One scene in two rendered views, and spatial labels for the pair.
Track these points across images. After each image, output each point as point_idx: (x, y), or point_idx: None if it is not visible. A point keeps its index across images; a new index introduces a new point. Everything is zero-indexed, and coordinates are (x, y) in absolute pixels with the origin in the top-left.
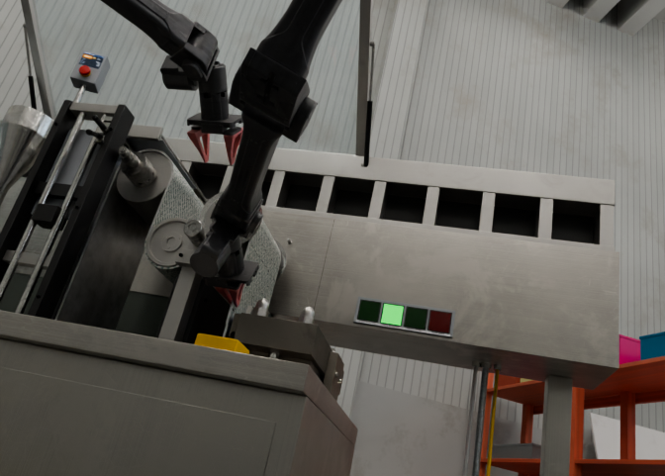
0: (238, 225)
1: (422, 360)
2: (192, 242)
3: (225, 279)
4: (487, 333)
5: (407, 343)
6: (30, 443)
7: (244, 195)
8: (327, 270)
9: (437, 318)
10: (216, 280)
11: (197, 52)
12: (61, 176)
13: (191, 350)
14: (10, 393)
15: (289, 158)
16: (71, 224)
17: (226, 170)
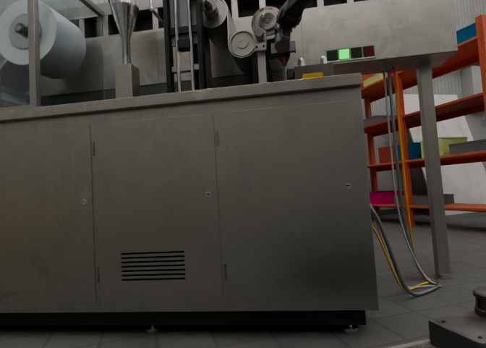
0: (293, 22)
1: None
2: (258, 40)
3: (283, 52)
4: (393, 50)
5: (351, 67)
6: (247, 137)
7: (304, 4)
8: (304, 40)
9: (367, 49)
10: (279, 54)
11: None
12: (178, 22)
13: (306, 81)
14: (228, 121)
15: None
16: (200, 45)
17: (229, 1)
